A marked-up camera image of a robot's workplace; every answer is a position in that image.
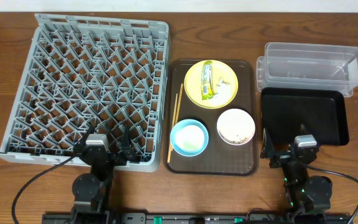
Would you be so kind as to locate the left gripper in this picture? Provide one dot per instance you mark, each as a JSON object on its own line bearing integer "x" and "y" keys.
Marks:
{"x": 105, "y": 156}

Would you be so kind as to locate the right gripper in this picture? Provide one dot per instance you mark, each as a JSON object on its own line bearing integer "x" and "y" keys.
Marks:
{"x": 286, "y": 157}

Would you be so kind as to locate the white bowl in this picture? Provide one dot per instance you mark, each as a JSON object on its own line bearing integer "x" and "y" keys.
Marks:
{"x": 236, "y": 127}

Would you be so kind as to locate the white tissue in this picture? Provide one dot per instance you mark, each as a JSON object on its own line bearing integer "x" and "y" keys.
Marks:
{"x": 222, "y": 94}

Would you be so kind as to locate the green snack wrapper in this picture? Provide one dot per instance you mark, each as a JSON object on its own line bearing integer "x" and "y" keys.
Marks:
{"x": 207, "y": 81}

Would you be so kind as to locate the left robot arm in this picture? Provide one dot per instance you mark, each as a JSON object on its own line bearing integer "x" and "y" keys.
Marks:
{"x": 91, "y": 190}

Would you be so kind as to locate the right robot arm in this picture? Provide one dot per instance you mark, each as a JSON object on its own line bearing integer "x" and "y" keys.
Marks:
{"x": 308, "y": 195}

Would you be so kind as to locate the black waste tray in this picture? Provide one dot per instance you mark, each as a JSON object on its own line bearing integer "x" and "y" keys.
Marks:
{"x": 323, "y": 112}

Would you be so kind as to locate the grey plastic dishwasher rack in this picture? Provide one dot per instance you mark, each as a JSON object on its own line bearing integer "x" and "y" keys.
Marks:
{"x": 90, "y": 71}

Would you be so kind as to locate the dark brown serving tray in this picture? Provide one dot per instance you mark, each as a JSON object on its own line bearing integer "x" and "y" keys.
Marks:
{"x": 219, "y": 157}

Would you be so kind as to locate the clear plastic bin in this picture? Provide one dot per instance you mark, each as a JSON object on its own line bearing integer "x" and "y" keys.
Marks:
{"x": 308, "y": 66}

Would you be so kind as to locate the light blue bowl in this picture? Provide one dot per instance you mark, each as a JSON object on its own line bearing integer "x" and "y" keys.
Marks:
{"x": 189, "y": 137}

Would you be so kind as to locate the left wooden chopstick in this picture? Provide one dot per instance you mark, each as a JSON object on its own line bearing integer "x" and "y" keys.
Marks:
{"x": 173, "y": 123}

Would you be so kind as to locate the wooden chopstick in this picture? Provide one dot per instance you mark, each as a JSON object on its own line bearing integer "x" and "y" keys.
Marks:
{"x": 173, "y": 123}
{"x": 179, "y": 102}

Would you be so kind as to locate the right wooden chopstick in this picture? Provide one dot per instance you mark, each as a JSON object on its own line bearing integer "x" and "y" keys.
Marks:
{"x": 179, "y": 102}

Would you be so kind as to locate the yellow round plate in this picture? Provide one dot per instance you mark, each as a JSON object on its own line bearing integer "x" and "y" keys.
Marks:
{"x": 192, "y": 82}

